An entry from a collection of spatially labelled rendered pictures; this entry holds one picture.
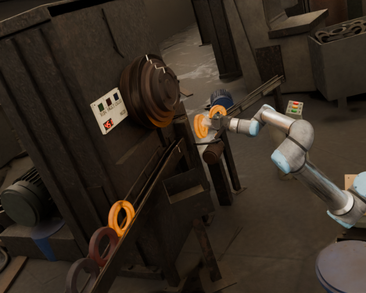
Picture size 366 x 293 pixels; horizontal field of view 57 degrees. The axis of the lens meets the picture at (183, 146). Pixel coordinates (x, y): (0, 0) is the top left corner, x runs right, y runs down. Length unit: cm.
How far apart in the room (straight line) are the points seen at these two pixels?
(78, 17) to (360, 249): 176
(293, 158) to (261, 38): 317
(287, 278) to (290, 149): 84
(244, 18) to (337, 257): 360
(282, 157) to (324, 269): 51
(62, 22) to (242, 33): 322
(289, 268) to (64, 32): 181
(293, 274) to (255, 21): 331
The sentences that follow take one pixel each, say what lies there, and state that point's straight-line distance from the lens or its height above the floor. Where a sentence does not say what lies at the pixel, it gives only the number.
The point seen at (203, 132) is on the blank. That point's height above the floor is 79.
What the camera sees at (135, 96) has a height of 117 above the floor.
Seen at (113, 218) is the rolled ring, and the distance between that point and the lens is 175.
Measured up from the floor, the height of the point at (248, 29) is 95.
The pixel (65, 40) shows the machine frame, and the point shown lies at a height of 158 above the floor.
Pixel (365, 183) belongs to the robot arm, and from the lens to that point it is 210.
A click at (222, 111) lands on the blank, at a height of 72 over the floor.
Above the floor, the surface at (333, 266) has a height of 43.
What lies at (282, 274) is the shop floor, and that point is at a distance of 220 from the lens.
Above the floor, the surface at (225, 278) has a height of 1.
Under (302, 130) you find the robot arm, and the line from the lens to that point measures 169.
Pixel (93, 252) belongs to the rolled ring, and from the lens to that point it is 167.
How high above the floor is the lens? 162
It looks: 23 degrees down
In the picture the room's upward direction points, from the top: 19 degrees counter-clockwise
